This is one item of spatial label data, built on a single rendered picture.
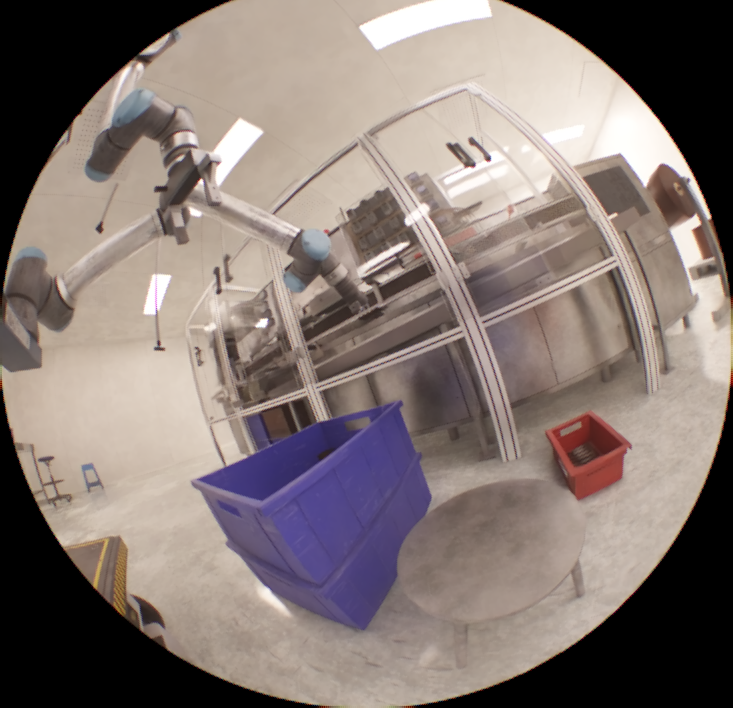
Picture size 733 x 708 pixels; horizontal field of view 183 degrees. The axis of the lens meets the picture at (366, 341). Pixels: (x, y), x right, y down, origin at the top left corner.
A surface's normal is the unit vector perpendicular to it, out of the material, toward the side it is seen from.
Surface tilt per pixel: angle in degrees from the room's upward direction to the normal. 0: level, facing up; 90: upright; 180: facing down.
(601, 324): 90
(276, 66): 180
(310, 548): 90
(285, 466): 90
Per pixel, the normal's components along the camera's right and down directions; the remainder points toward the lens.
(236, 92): 0.35, 0.93
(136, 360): 0.81, -0.37
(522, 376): -0.48, 0.06
